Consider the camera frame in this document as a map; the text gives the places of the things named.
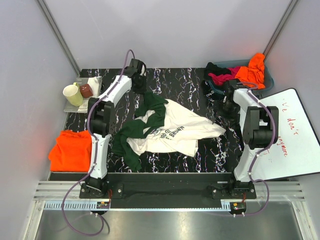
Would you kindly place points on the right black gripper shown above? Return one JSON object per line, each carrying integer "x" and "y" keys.
{"x": 234, "y": 115}

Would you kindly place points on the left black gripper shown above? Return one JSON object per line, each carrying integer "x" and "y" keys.
{"x": 140, "y": 91}

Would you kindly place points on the white green Charlie Brown t-shirt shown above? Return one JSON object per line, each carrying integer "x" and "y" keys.
{"x": 162, "y": 126}

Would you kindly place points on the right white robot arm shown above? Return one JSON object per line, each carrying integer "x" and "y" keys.
{"x": 259, "y": 125}

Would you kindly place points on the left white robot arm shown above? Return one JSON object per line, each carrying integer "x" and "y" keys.
{"x": 101, "y": 120}

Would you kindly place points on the magenta garment in basket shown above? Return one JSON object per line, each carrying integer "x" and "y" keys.
{"x": 219, "y": 79}

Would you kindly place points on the orange t-shirt in basket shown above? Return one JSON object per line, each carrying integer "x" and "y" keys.
{"x": 254, "y": 72}

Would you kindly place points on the black garment in basket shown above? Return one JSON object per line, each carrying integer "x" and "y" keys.
{"x": 215, "y": 70}

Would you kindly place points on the teal laundry basket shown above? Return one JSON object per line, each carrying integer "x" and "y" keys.
{"x": 268, "y": 80}

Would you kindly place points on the pale yellow mug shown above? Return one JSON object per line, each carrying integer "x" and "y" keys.
{"x": 73, "y": 95}

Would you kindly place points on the whiteboard with red writing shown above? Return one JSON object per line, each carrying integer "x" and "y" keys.
{"x": 297, "y": 150}

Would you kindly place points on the folded orange t-shirt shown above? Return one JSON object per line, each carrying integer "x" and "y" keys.
{"x": 72, "y": 152}

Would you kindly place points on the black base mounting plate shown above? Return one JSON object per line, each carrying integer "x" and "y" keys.
{"x": 216, "y": 185}

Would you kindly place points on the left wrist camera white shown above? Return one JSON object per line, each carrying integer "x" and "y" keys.
{"x": 143, "y": 70}

